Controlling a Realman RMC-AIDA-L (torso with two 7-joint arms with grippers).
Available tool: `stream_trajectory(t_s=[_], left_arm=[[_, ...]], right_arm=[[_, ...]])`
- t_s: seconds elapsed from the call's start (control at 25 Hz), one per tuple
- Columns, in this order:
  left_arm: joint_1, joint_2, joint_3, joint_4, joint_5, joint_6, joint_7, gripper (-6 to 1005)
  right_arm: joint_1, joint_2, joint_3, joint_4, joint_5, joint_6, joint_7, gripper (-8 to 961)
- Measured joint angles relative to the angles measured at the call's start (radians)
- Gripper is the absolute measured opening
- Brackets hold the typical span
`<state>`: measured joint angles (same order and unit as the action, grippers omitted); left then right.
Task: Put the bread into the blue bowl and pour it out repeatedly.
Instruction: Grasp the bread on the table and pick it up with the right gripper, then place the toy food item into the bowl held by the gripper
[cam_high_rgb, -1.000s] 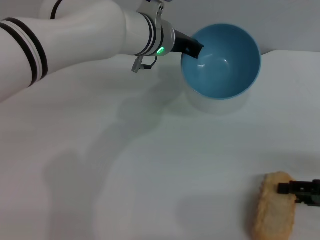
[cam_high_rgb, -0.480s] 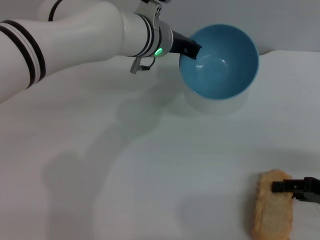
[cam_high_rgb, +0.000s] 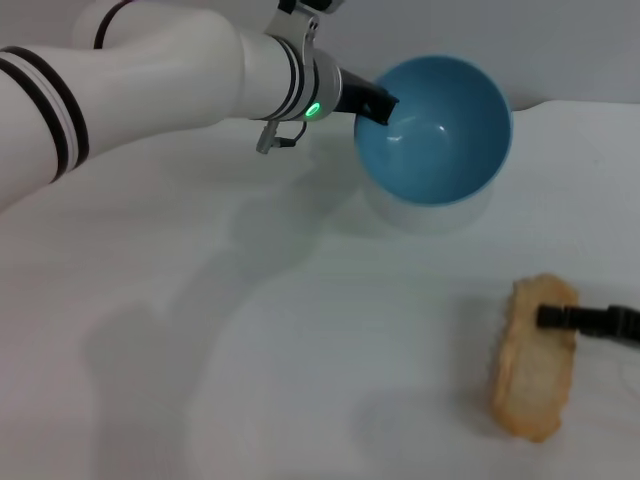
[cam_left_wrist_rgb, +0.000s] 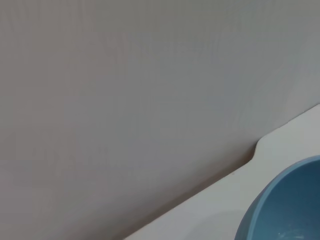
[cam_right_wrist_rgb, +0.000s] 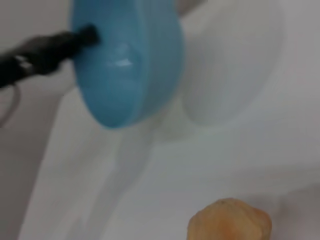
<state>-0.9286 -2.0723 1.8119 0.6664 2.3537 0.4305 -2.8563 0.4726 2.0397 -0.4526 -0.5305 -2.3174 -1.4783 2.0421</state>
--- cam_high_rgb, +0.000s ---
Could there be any black and white wrist camera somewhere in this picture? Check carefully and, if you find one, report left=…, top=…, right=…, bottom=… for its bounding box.
left=278, top=0, right=347, bottom=16

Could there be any blue bowl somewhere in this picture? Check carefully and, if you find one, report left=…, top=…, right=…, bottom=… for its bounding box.
left=353, top=54, right=515, bottom=207

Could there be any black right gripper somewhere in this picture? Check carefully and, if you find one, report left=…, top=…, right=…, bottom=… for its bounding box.
left=536, top=301, right=640, bottom=347

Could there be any orange striped shrimp toy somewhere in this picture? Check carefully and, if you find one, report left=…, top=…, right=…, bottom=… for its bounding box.
left=489, top=271, right=582, bottom=444

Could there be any silver camera mount bracket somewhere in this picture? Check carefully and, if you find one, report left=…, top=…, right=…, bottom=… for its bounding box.
left=263, top=0, right=322, bottom=67

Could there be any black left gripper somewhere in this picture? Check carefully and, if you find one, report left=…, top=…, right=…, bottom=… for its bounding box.
left=333, top=67, right=402, bottom=125

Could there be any silver connector with black cable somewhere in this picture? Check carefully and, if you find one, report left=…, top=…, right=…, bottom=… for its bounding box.
left=255, top=119, right=309, bottom=155

